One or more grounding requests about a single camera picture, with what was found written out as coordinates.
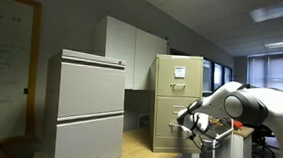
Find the beige bottom file drawer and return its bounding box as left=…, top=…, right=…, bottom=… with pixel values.
left=154, top=96, right=194, bottom=137

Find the beige file drawer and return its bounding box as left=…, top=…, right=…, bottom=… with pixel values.
left=154, top=96, right=194, bottom=137
left=156, top=55, right=203, bottom=98

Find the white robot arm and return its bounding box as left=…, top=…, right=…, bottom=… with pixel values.
left=177, top=81, right=283, bottom=154

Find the beige two-drawer file cabinet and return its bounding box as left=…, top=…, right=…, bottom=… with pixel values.
left=148, top=54, right=203, bottom=154

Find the beige top file drawer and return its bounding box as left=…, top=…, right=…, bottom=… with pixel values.
left=156, top=55, right=203, bottom=98

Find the grey two-drawer file cabinet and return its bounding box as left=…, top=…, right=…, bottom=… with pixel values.
left=42, top=49, right=126, bottom=158

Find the white base cabinet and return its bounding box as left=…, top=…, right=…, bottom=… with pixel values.
left=162, top=120, right=255, bottom=158

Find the black office chair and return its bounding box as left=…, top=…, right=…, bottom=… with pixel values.
left=252, top=125, right=276, bottom=158

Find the wood-framed whiteboard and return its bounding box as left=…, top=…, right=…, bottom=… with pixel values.
left=0, top=0, right=41, bottom=144

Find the white wall cabinet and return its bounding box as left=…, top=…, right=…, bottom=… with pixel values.
left=93, top=15, right=167, bottom=90

